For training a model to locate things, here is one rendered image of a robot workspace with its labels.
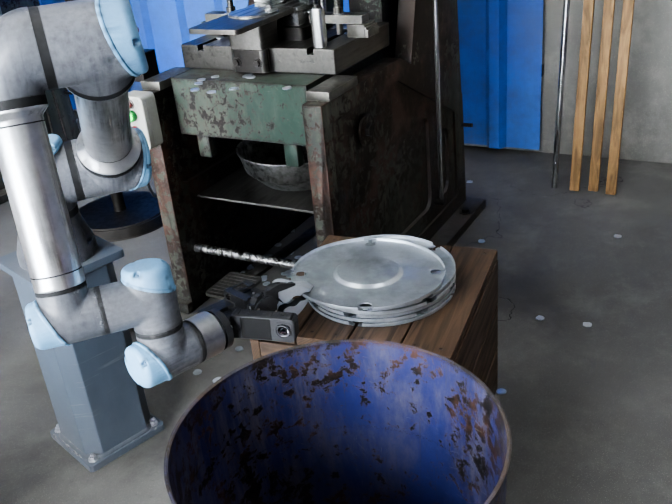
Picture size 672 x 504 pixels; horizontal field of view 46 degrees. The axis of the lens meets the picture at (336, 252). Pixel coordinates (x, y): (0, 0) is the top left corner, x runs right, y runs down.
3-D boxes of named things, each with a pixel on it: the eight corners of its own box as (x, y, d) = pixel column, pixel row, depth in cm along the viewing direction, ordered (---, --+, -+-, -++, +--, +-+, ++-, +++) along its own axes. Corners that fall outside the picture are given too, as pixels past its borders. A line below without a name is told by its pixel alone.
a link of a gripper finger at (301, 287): (294, 264, 148) (255, 282, 142) (316, 273, 144) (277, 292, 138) (295, 279, 149) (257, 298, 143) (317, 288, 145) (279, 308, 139)
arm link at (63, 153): (13, 204, 157) (-7, 139, 151) (82, 190, 161) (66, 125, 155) (14, 227, 147) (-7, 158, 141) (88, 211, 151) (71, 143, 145)
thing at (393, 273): (449, 311, 136) (450, 306, 136) (282, 312, 139) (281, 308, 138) (441, 239, 162) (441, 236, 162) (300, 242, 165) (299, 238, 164)
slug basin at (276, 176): (325, 207, 202) (321, 170, 197) (216, 192, 218) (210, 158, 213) (383, 160, 228) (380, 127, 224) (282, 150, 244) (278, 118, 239)
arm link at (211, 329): (204, 328, 127) (210, 372, 130) (227, 317, 130) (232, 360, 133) (177, 313, 132) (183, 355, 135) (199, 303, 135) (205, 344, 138)
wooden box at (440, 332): (456, 513, 148) (451, 358, 132) (271, 475, 162) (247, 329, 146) (497, 386, 181) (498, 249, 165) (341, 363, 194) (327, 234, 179)
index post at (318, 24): (323, 48, 185) (319, 5, 181) (312, 48, 187) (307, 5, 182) (328, 45, 188) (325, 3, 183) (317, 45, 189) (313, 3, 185)
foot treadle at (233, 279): (239, 317, 197) (236, 299, 194) (206, 310, 201) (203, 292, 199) (349, 220, 242) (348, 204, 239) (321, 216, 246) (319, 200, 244)
